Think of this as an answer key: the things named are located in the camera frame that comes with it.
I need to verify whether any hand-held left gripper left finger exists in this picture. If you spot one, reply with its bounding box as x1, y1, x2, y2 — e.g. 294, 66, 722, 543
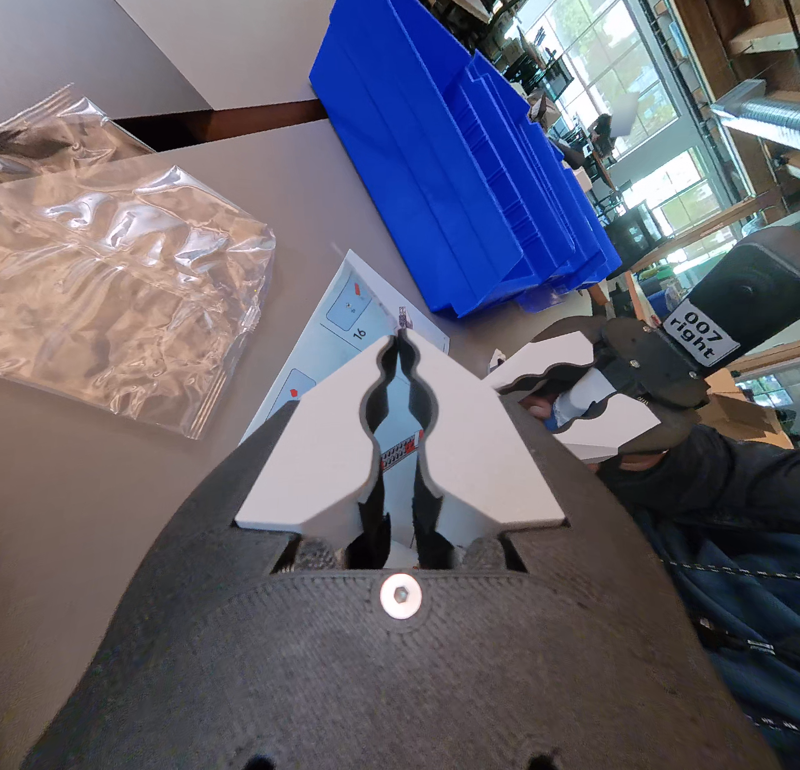
234, 334, 402, 563

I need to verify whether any small clear plastic bag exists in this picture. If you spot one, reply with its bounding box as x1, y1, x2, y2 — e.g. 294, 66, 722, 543
0, 84, 156, 183

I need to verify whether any large clear plastic bag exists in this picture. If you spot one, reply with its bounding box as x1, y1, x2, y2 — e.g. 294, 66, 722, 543
0, 164, 277, 441

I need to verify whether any large glass window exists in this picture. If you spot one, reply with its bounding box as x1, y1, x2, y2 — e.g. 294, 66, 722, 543
519, 0, 745, 252

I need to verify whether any stack of blue plastic bins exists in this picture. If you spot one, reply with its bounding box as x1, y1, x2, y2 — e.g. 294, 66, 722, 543
309, 0, 623, 318

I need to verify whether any person's dark jacket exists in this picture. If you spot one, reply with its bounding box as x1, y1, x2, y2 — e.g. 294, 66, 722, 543
631, 507, 800, 770

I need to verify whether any brown cardboard box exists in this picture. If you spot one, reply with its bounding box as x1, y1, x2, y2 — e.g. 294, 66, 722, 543
703, 370, 795, 452

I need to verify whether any toy brick instruction booklet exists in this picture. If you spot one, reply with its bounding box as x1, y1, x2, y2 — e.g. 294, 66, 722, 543
240, 249, 451, 490

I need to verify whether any grey desk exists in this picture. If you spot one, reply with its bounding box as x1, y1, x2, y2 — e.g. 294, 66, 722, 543
0, 119, 610, 770
87, 0, 341, 111
0, 0, 213, 122

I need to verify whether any person's right forearm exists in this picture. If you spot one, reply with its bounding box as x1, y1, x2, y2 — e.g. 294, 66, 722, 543
587, 423, 800, 533

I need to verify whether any silver metal air duct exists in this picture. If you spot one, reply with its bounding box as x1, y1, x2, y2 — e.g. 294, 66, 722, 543
709, 79, 800, 152

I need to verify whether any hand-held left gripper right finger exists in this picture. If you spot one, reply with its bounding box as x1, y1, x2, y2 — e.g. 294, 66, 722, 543
400, 329, 568, 566

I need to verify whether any person's right hand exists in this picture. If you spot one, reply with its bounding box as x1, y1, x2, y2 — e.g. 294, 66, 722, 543
522, 392, 560, 432

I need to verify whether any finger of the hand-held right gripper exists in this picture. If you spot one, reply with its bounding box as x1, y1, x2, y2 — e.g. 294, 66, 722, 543
486, 331, 598, 397
550, 370, 695, 466

